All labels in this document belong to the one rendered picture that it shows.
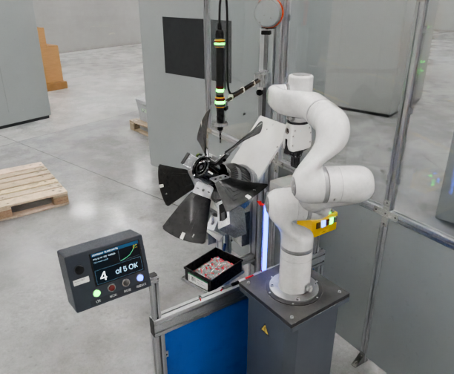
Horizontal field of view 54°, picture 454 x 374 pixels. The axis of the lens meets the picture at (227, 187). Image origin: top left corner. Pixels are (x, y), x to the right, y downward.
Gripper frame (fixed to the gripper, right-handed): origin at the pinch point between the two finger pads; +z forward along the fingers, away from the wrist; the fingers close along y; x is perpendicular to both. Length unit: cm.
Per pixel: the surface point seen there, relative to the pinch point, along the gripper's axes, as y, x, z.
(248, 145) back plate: 32, 71, 21
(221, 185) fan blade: -4.5, 42.7, 24.6
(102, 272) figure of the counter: -73, 9, 26
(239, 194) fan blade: -2.8, 31.1, 24.6
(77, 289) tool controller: -81, 8, 28
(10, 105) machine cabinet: -5, 630, 110
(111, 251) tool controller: -68, 10, 20
